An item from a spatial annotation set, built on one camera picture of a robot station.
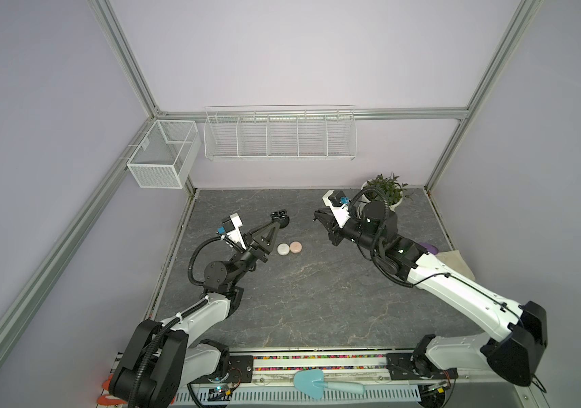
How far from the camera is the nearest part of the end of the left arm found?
0.64m

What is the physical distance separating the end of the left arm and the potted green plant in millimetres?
480

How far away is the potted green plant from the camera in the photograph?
98 cm
